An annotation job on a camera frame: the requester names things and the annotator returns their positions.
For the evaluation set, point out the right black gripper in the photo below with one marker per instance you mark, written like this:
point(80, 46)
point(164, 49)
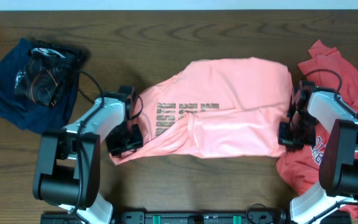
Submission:
point(284, 138)

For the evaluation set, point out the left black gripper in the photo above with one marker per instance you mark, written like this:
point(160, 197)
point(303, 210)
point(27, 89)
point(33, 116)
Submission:
point(124, 140)

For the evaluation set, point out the pink shirt with bronze lettering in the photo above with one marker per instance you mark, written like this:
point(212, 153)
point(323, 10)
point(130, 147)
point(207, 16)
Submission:
point(214, 109)

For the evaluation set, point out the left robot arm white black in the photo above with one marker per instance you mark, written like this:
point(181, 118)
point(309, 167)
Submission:
point(68, 167)

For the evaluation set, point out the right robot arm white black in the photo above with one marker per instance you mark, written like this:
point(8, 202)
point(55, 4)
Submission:
point(338, 171)

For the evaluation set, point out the red shirt with navy lettering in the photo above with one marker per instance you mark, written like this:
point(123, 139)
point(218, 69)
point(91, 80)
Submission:
point(300, 169)

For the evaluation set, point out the black shirt orange swirl print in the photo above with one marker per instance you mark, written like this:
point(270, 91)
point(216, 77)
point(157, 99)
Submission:
point(50, 73)

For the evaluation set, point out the navy blue folded shirt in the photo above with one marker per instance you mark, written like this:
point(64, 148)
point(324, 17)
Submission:
point(21, 111)

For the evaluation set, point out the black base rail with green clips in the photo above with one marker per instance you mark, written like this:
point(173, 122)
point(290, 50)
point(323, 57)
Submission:
point(257, 214)

